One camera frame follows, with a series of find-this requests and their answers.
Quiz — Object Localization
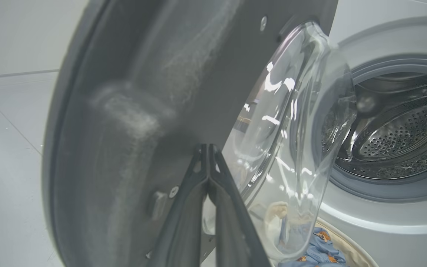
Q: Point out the cream canvas laundry basket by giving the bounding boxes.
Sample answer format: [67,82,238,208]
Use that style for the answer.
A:
[262,202,380,267]

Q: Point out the blue patterned garment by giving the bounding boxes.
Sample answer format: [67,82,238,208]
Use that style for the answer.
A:
[277,227,347,267]

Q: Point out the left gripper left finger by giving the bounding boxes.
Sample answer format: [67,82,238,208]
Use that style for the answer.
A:
[149,144,209,267]

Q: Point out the washing machine door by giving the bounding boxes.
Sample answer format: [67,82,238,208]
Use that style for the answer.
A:
[42,0,358,267]

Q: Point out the stainless steel washing machine drum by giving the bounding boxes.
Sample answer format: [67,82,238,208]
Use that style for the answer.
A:
[323,72,427,180]

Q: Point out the white front-load washing machine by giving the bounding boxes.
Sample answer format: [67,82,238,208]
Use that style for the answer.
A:
[310,0,427,267]

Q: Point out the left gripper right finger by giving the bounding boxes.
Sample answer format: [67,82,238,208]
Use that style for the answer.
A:
[209,145,271,267]

